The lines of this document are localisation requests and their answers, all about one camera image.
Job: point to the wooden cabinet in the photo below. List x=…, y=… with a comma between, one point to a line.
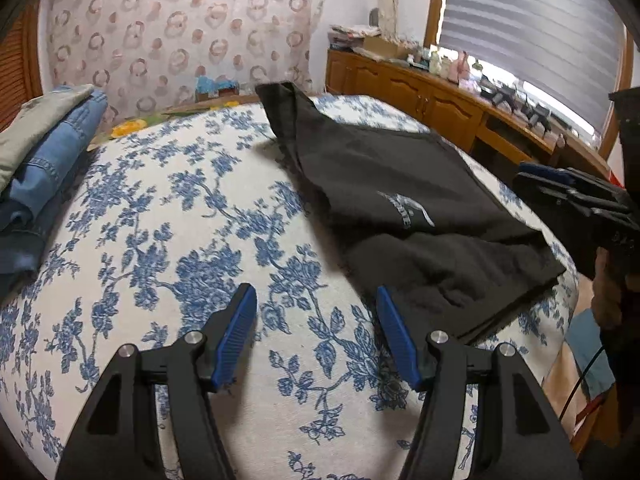
x=400, y=90

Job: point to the folded grey-green pants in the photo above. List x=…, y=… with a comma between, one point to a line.
x=35, y=125

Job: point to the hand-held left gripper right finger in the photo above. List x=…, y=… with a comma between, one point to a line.
x=397, y=340

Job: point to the folded blue denim jeans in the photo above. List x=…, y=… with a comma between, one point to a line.
x=55, y=160

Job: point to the grey window blind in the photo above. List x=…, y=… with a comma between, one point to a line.
x=525, y=25

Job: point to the folded dark blue jeans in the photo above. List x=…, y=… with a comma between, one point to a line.
x=20, y=260

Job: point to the blue floral white bedsheet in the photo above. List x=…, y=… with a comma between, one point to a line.
x=175, y=210

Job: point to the stack of printed cloths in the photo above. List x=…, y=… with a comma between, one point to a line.
x=350, y=35

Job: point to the person's right hand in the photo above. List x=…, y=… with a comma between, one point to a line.
x=607, y=305

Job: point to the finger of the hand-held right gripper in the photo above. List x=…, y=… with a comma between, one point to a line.
x=550, y=192
x=550, y=172

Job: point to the open cardboard box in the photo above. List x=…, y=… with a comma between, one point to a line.
x=382, y=46

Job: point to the circle patterned curtain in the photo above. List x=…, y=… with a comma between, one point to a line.
x=175, y=25

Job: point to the cardboard box with blue cloth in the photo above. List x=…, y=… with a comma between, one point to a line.
x=215, y=87

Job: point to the cluster of black devices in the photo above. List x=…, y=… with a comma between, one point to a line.
x=515, y=102

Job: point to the pink bottle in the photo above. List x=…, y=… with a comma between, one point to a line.
x=462, y=67

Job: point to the black pants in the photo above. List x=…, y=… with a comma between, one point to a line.
x=400, y=175

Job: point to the wooden window frame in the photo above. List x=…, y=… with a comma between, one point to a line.
x=436, y=0

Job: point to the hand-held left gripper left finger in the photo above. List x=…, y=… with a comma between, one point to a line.
x=237, y=340

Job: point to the wooden louvered wardrobe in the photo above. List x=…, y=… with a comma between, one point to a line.
x=17, y=70

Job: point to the cluster of small bottles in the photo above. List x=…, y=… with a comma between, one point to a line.
x=430, y=60

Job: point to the light blue cloth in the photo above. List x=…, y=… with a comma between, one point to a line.
x=595, y=350

